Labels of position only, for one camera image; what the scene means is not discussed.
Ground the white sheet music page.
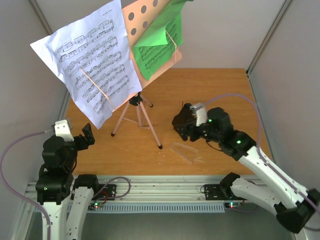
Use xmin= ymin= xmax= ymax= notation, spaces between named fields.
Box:
xmin=30 ymin=0 xmax=142 ymax=129

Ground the grey slotted cable duct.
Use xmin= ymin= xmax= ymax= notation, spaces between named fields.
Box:
xmin=87 ymin=202 xmax=225 ymax=214

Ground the controller board with leds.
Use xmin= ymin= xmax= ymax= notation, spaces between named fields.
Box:
xmin=224 ymin=201 xmax=242 ymax=209
xmin=88 ymin=202 xmax=104 ymax=211

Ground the aluminium mounting rail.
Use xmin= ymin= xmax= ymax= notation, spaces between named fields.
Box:
xmin=23 ymin=174 xmax=298 ymax=204

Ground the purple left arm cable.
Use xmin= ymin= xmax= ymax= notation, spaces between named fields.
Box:
xmin=0 ymin=129 xmax=56 ymax=240

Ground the right controller board with LEDs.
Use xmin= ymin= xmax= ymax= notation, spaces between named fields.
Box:
xmin=224 ymin=201 xmax=242 ymax=209

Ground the clear plastic metronome cover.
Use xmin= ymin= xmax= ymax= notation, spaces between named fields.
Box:
xmin=170 ymin=142 xmax=204 ymax=164

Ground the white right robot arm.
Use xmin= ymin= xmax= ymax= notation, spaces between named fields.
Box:
xmin=174 ymin=103 xmax=320 ymax=234

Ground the left controller board with LEDs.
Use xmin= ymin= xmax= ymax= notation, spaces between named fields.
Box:
xmin=88 ymin=202 xmax=104 ymax=211

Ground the green sheet music page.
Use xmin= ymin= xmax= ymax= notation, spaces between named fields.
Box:
xmin=132 ymin=0 xmax=186 ymax=81

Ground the black metronome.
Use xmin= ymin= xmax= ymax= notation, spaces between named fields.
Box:
xmin=171 ymin=103 xmax=200 ymax=142

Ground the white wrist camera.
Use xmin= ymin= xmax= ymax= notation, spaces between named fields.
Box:
xmin=189 ymin=102 xmax=208 ymax=127
xmin=54 ymin=119 xmax=74 ymax=142

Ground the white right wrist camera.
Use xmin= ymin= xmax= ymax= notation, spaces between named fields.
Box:
xmin=189 ymin=102 xmax=208 ymax=127

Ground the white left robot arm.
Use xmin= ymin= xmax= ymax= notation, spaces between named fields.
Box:
xmin=35 ymin=119 xmax=101 ymax=240

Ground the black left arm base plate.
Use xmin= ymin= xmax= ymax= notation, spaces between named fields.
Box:
xmin=93 ymin=184 xmax=117 ymax=201

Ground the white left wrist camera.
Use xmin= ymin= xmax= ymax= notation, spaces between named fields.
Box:
xmin=54 ymin=119 xmax=74 ymax=142

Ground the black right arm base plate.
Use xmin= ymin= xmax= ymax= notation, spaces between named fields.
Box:
xmin=200 ymin=184 xmax=245 ymax=201

